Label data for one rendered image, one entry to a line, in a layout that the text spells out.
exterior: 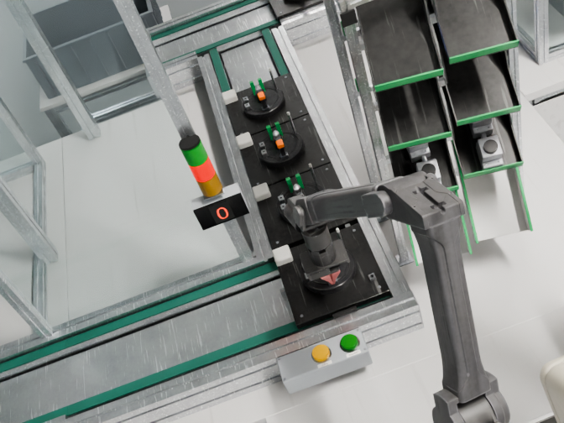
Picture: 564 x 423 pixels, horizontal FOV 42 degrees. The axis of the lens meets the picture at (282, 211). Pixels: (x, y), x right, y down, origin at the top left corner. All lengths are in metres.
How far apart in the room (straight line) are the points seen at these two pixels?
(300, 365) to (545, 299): 0.61
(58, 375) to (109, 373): 0.15
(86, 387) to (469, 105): 1.17
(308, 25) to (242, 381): 1.46
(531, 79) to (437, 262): 1.37
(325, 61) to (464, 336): 1.65
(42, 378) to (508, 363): 1.18
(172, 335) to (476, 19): 1.08
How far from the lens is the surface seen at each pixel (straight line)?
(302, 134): 2.23
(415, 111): 1.57
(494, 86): 1.61
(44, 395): 2.04
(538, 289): 1.89
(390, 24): 1.50
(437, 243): 1.12
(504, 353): 1.79
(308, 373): 1.71
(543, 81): 2.42
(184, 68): 2.78
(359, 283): 1.81
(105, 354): 2.01
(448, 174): 1.67
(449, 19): 1.51
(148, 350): 1.96
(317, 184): 2.02
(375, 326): 1.77
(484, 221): 1.81
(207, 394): 1.82
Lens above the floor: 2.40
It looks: 45 degrees down
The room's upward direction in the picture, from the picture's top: 22 degrees counter-clockwise
